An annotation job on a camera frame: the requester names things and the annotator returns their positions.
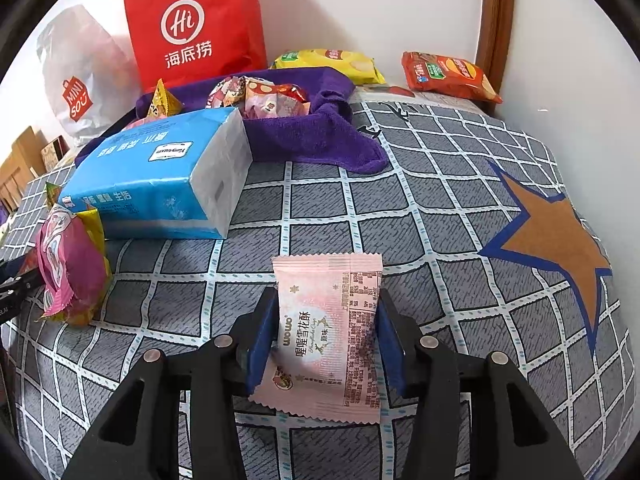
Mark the orange potato chips bag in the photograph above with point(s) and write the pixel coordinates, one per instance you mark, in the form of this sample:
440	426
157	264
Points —
445	75

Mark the small red snack packet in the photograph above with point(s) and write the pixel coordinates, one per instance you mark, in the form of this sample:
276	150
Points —
290	92

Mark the pink patterned candy wrapper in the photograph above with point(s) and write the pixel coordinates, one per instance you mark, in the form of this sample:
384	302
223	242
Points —
227	92

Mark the brown cardboard box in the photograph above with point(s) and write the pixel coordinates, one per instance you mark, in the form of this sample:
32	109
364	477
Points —
20	170

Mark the small patterned box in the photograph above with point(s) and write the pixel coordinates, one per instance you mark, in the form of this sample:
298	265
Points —
52	152

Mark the printed paper sheet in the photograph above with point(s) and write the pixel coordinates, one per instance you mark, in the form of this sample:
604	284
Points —
380	95

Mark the blue tissue pack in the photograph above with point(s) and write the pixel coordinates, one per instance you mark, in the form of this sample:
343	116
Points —
150	175

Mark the pale pink snack packet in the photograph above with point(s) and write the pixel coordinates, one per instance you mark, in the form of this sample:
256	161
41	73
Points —
325	335

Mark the purple towel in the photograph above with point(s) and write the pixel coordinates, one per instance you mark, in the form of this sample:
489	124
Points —
320	135

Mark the small yellow snack packet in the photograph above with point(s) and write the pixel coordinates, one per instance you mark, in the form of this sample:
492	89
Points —
162	102

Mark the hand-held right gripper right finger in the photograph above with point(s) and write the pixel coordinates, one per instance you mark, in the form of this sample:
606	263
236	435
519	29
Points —
392	350

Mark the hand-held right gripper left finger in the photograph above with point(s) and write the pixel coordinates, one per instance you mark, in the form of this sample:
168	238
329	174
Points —
262	340

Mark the grey checked star blanket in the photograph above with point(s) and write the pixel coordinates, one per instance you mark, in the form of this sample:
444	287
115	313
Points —
400	210

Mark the white plastic shopping bag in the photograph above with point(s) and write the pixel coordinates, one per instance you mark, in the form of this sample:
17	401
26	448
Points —
75	60

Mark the red paper shopping bag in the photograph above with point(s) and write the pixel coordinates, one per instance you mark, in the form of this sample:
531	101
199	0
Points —
200	10

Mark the magenta snack packet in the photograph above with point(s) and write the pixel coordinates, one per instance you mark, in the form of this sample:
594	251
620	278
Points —
70	260

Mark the brown wooden door frame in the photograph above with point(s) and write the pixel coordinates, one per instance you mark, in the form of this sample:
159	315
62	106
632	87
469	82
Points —
495	10

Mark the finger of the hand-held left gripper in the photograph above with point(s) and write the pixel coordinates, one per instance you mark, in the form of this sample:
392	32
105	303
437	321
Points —
12	302
20	272

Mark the green yellow snack packet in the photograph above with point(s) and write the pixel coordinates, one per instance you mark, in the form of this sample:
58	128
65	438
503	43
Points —
95	230

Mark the yellow potato chips bag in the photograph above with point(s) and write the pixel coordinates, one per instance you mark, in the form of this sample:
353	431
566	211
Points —
325	60

